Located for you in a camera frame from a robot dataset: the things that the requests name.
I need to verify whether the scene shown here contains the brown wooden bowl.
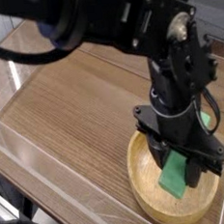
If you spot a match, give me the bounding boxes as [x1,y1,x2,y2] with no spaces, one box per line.
[126,131,219,224]

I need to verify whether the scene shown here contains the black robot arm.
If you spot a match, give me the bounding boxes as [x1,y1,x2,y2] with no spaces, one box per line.
[0,0,224,187]

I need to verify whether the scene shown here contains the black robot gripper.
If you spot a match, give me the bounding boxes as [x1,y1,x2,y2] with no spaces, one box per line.
[131,97,224,194]

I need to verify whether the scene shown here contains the green rectangular block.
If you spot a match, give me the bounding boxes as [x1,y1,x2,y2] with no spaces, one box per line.
[152,109,220,203]

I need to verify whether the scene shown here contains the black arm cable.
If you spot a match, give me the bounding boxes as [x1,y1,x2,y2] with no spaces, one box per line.
[0,28,81,70]

